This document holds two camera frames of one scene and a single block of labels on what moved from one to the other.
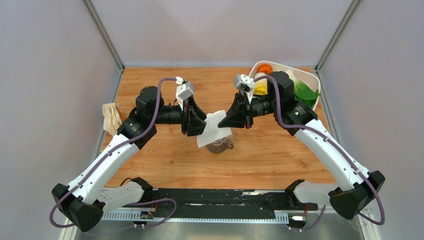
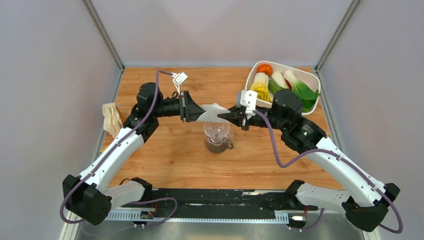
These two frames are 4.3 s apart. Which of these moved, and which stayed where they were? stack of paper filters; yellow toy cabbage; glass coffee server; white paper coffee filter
Moved: white paper coffee filter
Stayed: stack of paper filters; yellow toy cabbage; glass coffee server
